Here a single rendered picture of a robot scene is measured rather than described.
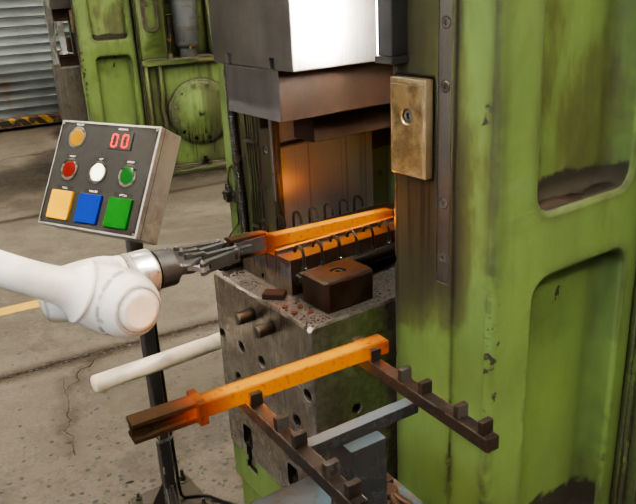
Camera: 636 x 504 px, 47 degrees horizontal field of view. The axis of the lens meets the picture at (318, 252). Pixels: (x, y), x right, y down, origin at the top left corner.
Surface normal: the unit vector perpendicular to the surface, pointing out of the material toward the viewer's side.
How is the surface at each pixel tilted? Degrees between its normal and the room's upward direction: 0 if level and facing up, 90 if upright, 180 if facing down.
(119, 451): 0
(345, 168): 90
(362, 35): 90
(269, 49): 90
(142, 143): 60
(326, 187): 90
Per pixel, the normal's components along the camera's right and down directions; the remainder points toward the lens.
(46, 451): -0.05, -0.93
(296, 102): 0.58, 0.26
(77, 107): 0.36, 0.32
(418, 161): -0.81, 0.24
